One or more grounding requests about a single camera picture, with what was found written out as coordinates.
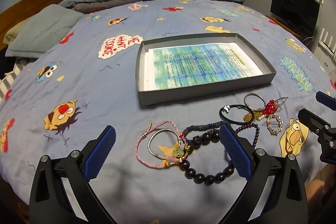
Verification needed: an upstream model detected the large black bead bracelet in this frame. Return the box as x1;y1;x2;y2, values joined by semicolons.
179;128;236;187

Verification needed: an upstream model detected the black flat monitor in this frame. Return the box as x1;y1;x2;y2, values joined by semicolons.
270;0;320;36

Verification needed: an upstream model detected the blue cartoon bed sheet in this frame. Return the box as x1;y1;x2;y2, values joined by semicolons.
1;0;335;223

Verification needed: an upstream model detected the grey green pillow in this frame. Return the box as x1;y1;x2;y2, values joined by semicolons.
5;4;84;59

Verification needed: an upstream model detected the grey shallow cardboard tray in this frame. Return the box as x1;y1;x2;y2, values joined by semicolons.
135;33;276;106

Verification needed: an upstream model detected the silver thin bangle ring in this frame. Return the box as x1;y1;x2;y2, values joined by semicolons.
243;93;267;111

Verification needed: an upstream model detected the silver bangle with clasp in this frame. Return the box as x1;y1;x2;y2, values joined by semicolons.
147;128;182;162

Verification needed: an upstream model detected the dark blue beaded rope bracelet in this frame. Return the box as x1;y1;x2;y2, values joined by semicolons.
181;120;227;136

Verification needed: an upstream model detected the blue green printed paper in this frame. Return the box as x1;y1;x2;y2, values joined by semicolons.
144;43;263;91

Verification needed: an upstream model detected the purple small bead bracelet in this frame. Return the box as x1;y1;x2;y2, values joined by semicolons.
234;122;261;148

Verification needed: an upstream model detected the pink braided cord bracelet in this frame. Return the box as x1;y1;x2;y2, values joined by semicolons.
135;120;194;170

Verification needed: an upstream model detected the wooden headboard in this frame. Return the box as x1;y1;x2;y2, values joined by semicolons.
0;0;62;49

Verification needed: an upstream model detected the black hair tie with charm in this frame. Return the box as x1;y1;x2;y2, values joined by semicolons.
219;103;255;125

